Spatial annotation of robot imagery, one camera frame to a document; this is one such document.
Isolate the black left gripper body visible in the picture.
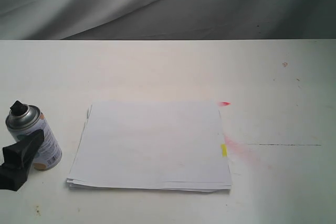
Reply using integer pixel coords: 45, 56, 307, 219
1, 162, 32, 191

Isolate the white spray paint can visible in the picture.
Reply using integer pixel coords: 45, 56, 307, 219
5, 100, 62, 170

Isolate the grey backdrop cloth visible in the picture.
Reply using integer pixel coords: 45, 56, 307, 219
1, 0, 335, 40

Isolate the white paper stack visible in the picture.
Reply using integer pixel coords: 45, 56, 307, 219
67, 101, 232, 192

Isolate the yellow sticky tab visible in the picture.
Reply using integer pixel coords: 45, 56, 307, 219
221, 144, 227, 157

